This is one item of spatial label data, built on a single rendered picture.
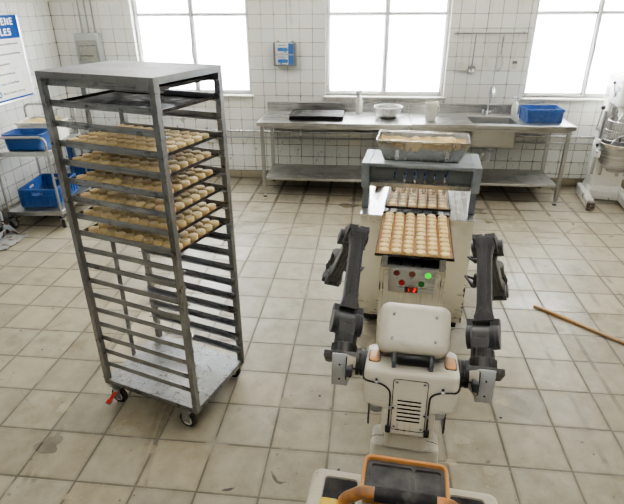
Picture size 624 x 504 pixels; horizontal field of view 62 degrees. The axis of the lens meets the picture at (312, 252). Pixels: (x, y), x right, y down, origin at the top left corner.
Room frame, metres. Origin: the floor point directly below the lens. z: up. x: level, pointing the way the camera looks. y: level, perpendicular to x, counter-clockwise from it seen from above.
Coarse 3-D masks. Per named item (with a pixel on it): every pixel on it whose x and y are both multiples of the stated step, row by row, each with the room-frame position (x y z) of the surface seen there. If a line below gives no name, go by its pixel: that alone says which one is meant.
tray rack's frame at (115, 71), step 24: (48, 72) 2.32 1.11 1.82; (72, 72) 2.28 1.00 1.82; (96, 72) 2.28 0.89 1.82; (120, 72) 2.27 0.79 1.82; (144, 72) 2.27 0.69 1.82; (168, 72) 2.26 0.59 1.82; (192, 72) 2.33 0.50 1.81; (216, 72) 2.49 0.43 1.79; (48, 96) 2.36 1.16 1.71; (48, 120) 2.35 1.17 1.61; (120, 120) 2.76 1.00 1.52; (72, 216) 2.35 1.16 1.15; (96, 312) 2.36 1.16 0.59; (96, 336) 2.35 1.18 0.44; (168, 360) 2.51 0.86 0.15; (216, 360) 2.51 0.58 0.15; (120, 384) 2.30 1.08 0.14; (144, 384) 2.30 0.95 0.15; (216, 384) 2.29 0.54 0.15; (192, 408) 2.11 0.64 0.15
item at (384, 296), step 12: (396, 264) 2.41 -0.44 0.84; (408, 264) 2.41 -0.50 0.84; (420, 264) 2.40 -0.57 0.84; (432, 264) 2.40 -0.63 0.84; (384, 276) 2.41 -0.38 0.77; (444, 276) 2.35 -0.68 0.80; (384, 288) 2.41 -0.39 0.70; (384, 300) 2.41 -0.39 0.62; (396, 300) 2.39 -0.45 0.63; (408, 300) 2.38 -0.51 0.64; (420, 300) 2.37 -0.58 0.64; (432, 300) 2.35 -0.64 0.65
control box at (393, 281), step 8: (392, 272) 2.37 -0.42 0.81; (400, 272) 2.36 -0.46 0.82; (408, 272) 2.35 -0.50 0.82; (416, 272) 2.35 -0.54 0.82; (424, 272) 2.34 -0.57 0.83; (432, 272) 2.33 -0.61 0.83; (392, 280) 2.37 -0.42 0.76; (408, 280) 2.35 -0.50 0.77; (416, 280) 2.34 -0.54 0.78; (424, 280) 2.34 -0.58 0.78; (432, 280) 2.33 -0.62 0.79; (392, 288) 2.37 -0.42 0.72; (400, 288) 2.36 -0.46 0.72; (416, 288) 2.34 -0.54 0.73; (424, 288) 2.33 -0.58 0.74; (432, 288) 2.33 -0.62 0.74
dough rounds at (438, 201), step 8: (392, 192) 3.32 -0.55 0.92; (400, 192) 3.36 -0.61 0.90; (408, 192) 3.36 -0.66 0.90; (416, 192) 3.30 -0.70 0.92; (440, 192) 3.30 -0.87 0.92; (392, 200) 3.15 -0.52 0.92; (400, 200) 3.15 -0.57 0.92; (408, 200) 3.20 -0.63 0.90; (416, 200) 3.18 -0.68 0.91; (424, 200) 3.14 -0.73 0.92; (432, 200) 3.15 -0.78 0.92; (440, 200) 3.14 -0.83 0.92; (432, 208) 3.03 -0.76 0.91; (440, 208) 3.03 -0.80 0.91; (448, 208) 3.05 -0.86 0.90
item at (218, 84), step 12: (216, 84) 2.51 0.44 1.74; (216, 108) 2.51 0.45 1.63; (228, 168) 2.52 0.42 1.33; (228, 180) 2.51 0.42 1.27; (228, 192) 2.51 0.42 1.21; (228, 216) 2.51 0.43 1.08; (228, 228) 2.51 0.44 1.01; (240, 312) 2.53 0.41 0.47; (240, 324) 2.52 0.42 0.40; (240, 336) 2.51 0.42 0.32; (240, 360) 2.51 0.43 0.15
